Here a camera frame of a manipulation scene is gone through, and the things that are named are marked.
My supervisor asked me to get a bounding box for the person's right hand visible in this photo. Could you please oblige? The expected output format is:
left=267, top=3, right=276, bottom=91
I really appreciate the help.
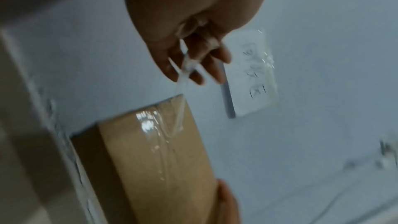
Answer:
left=216, top=178, right=241, bottom=224

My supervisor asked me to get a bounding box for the brown cardboard box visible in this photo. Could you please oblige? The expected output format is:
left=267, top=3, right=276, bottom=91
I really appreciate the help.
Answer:
left=70, top=95, right=218, bottom=224

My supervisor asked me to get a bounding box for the clear packing tape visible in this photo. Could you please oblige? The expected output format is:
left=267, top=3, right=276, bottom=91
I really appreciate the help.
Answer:
left=135, top=53, right=203, bottom=182

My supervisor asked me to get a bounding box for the person's left hand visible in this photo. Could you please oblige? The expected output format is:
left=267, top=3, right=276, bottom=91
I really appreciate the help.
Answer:
left=119, top=0, right=277, bottom=86

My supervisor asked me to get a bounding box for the white paper wall note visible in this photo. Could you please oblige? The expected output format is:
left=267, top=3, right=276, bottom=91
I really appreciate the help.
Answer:
left=220, top=28, right=279, bottom=119

